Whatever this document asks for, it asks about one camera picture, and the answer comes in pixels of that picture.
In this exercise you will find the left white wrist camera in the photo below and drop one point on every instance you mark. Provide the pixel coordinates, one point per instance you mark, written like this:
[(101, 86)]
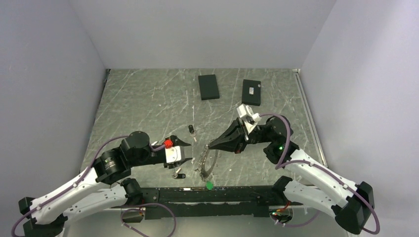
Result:
[(175, 154)]

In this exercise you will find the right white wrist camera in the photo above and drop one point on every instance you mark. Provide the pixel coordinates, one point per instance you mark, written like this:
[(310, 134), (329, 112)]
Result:
[(247, 114)]

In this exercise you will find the black box with label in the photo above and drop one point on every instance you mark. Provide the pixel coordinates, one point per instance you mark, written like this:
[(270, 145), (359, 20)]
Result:
[(251, 92)]

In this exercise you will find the green key tag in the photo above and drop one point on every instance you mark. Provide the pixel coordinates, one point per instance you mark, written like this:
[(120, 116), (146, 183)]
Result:
[(209, 185)]

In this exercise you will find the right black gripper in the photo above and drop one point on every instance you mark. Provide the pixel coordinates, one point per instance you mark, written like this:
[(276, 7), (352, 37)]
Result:
[(234, 139)]

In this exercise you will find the plain black box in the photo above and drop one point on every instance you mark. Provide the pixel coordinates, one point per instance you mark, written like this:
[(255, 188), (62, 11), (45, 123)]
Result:
[(208, 87)]

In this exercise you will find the black head key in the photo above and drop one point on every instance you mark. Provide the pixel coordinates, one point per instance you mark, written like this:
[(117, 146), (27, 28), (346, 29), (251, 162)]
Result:
[(192, 132), (177, 174)]

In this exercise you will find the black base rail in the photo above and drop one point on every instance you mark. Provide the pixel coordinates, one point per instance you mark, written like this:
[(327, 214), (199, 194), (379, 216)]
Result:
[(257, 201)]

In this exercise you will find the numbered metal key ring disc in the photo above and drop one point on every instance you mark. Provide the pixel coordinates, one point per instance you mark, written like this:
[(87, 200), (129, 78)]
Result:
[(207, 162)]

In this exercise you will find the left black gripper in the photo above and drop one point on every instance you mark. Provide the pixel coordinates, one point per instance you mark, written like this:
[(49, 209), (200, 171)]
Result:
[(171, 165)]

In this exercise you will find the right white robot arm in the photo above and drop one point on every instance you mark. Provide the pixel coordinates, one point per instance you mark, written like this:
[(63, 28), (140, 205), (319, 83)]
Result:
[(351, 204)]

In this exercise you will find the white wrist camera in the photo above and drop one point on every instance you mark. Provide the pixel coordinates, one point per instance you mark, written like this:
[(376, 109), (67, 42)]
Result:
[(247, 114), (175, 154)]

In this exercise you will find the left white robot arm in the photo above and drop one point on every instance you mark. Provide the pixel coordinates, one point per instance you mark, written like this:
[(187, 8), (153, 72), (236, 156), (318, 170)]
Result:
[(106, 182)]

